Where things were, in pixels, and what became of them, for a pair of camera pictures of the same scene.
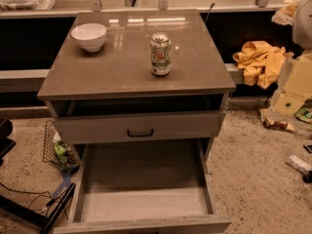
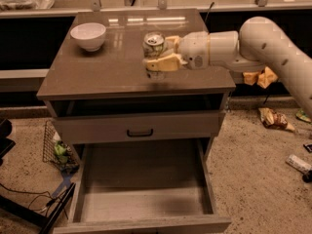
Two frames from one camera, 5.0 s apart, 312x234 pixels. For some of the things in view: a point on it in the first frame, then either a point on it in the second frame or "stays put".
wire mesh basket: x=57 y=151 stays put
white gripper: x=302 y=26 → x=193 y=49
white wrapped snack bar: x=297 y=164 stays put
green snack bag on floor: x=305 y=114 stays put
